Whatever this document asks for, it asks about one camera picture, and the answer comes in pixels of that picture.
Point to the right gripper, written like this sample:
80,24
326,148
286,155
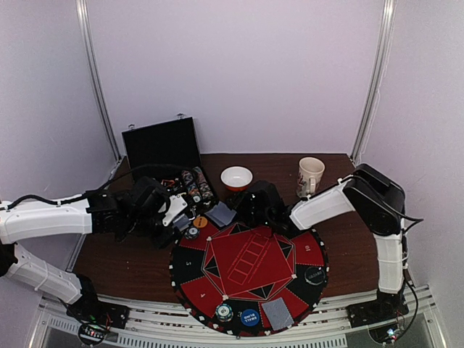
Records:
246,202

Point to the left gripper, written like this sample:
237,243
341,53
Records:
162,241

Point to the dealt face-down card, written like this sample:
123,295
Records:
278,314
221,214

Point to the blue small blind button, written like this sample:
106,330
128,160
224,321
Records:
250,318

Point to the stack of poker chips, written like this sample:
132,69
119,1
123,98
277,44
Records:
224,312

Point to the blue backed card deck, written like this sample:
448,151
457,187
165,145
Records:
181,222

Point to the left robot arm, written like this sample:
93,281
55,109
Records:
94,212

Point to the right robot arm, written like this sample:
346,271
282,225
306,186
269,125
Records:
379,201

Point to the dice and buttons pile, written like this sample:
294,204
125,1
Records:
172,185

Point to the white bowl orange outside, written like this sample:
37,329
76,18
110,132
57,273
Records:
236,178

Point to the chip row in case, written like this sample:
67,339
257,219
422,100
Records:
191,187
203,185

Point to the orange big blind button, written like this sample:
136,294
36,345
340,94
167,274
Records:
200,222

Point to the black poker chip case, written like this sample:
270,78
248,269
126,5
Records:
163,151

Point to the cream ceramic mug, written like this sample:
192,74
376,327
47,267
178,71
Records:
311,170

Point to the round red black poker mat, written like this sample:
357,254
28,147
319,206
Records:
246,267

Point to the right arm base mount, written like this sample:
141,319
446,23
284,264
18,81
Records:
385,321

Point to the left aluminium frame post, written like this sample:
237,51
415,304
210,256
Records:
85,29

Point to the aluminium frame post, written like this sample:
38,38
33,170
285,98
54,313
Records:
379,68
85,29

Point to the right aluminium frame post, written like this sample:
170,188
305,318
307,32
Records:
379,68

